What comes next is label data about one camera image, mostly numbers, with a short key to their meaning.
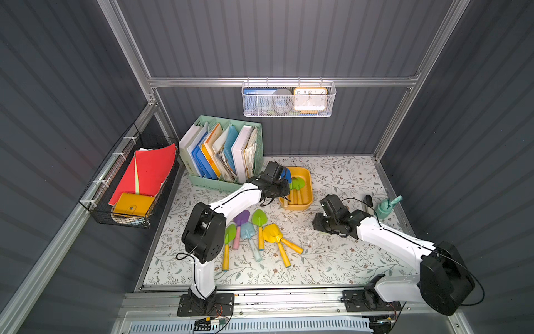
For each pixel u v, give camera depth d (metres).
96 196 0.61
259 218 0.94
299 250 0.85
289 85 0.89
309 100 0.89
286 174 0.97
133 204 0.64
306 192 1.05
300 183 1.06
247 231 0.91
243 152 0.89
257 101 0.91
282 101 0.91
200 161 0.95
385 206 0.89
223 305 0.74
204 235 0.52
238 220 0.93
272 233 0.89
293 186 1.05
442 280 0.42
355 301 0.73
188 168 0.99
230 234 0.89
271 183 0.71
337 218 0.64
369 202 0.96
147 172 0.75
